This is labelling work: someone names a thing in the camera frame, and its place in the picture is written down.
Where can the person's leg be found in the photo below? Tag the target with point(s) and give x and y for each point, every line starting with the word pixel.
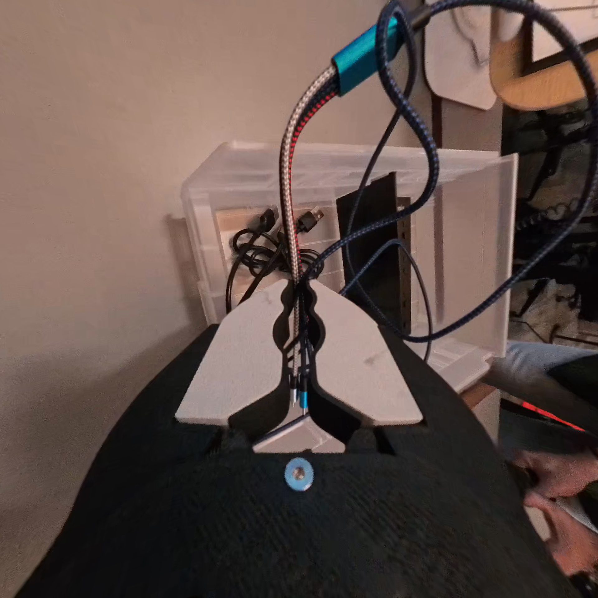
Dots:
pixel 523 369

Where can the clear plastic storage box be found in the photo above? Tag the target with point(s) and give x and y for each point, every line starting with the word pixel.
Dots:
pixel 467 233

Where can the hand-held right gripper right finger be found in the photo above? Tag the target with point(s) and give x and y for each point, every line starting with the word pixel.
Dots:
pixel 359 359

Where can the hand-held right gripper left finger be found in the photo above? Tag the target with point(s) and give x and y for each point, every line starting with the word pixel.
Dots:
pixel 233 359

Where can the black flat box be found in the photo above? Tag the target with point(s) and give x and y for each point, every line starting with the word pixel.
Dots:
pixel 373 243

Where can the person's left hand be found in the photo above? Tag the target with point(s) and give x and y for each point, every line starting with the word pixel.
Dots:
pixel 556 472

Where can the wooden chair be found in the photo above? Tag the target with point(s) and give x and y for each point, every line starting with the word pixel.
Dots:
pixel 542 79

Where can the dark cluttered rack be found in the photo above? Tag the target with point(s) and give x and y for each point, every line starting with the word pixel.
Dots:
pixel 551 210

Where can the white hanging cloth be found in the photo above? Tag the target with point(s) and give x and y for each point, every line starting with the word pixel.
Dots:
pixel 460 60

